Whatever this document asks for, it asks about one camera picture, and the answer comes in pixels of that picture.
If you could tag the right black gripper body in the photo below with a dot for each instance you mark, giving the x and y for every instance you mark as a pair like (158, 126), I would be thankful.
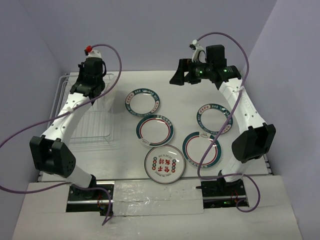
(198, 71)

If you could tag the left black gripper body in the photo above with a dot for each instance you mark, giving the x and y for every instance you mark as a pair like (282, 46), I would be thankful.
(80, 78)

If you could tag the orange sunburst plate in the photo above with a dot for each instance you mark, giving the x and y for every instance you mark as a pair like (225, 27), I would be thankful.
(108, 99)

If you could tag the hao shi plate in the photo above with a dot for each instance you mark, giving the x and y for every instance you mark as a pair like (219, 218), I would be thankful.
(142, 102)
(211, 117)

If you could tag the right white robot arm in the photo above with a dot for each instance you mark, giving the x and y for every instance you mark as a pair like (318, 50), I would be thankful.
(256, 136)

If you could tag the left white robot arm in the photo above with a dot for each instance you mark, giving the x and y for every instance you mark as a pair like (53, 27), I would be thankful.
(50, 151)

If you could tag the red character plate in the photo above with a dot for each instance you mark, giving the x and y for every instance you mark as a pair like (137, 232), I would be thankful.
(164, 164)

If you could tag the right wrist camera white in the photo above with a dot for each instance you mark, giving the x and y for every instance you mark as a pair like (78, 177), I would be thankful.
(198, 51)

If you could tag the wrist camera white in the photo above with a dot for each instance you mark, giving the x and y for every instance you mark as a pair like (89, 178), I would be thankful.
(198, 51)
(90, 52)

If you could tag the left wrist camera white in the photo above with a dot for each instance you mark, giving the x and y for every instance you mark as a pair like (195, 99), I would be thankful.
(90, 52)

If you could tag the wire dish rack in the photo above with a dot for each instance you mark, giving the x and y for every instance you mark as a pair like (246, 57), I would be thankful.
(95, 126)

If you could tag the teal red ring plate centre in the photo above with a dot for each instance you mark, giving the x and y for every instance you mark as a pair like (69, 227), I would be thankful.
(154, 130)

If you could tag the teal red ring plate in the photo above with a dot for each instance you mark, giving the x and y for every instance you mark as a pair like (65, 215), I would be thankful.
(154, 130)
(195, 145)

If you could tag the teal red ring plate right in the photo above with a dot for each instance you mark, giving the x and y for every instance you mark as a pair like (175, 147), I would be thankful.
(195, 145)

